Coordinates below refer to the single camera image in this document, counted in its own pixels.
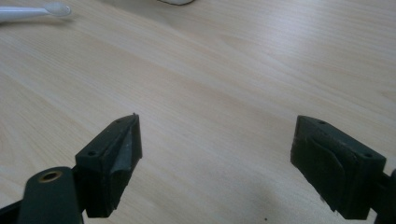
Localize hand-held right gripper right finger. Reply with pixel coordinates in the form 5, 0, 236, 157
290, 115, 388, 220

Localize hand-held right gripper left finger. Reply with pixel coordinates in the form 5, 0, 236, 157
75, 112, 144, 218

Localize white plastic spoon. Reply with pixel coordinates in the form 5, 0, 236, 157
0, 2, 72, 23

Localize white round dish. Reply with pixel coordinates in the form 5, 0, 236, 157
157, 0, 196, 7

